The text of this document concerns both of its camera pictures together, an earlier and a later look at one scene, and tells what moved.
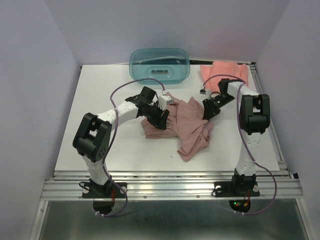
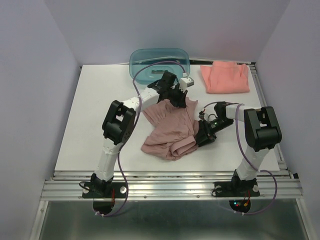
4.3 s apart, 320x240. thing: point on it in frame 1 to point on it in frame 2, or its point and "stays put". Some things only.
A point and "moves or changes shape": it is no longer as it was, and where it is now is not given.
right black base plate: x=236 y=189 stays put
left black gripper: x=160 y=122 to x=181 y=102
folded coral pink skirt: x=212 y=74 stays put
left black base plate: x=107 y=190 stays put
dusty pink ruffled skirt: x=186 y=121 moves or changes shape
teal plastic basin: x=171 y=65 stays put
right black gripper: x=209 y=111 to x=204 y=134
